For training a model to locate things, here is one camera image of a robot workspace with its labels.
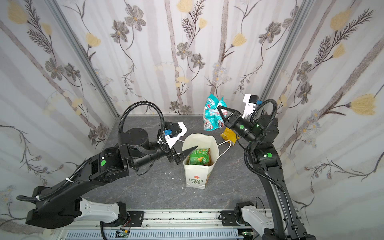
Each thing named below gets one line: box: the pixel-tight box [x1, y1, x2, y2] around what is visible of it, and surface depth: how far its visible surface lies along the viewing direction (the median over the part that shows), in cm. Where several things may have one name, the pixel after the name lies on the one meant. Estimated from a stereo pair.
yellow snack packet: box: [220, 127, 237, 146], surface depth 106 cm
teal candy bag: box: [203, 94, 228, 131], surface depth 60 cm
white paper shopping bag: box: [181, 133, 219, 189], surface depth 75 cm
